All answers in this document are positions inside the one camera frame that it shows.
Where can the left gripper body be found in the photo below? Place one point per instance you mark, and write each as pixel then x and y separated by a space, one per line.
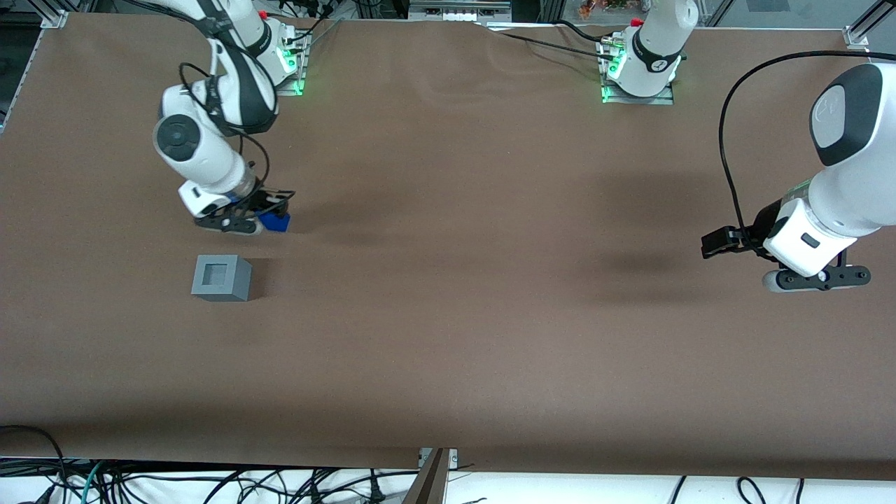
pixel 765 222

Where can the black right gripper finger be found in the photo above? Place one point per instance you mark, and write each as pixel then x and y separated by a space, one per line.
pixel 248 208
pixel 281 199

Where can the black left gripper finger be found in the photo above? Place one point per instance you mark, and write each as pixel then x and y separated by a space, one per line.
pixel 715 243
pixel 743 236

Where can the blue plastic part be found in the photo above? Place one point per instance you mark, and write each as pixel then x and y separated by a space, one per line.
pixel 278 224

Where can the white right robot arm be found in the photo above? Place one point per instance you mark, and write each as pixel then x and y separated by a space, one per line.
pixel 203 147

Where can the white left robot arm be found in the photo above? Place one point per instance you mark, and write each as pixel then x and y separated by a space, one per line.
pixel 854 189

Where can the gray square base block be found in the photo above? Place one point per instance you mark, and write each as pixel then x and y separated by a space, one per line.
pixel 241 283

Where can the brown table cover sheet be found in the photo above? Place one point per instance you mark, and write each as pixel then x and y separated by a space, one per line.
pixel 448 336

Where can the silver equipment box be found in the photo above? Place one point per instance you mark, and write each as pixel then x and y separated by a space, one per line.
pixel 458 10

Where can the orange background object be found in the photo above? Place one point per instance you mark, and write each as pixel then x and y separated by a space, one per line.
pixel 602 7

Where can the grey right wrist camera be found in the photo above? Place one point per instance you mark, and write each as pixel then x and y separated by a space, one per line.
pixel 224 225

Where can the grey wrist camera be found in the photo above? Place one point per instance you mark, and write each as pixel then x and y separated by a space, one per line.
pixel 826 278
pixel 224 225

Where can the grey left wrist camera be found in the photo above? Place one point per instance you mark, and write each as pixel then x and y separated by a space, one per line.
pixel 826 278

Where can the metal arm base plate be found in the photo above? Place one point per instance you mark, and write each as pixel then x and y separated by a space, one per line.
pixel 299 78
pixel 637 100

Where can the metal table corner bracket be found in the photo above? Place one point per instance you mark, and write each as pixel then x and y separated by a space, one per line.
pixel 54 19
pixel 857 38

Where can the aluminium profile post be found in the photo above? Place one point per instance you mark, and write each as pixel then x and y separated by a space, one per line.
pixel 430 483

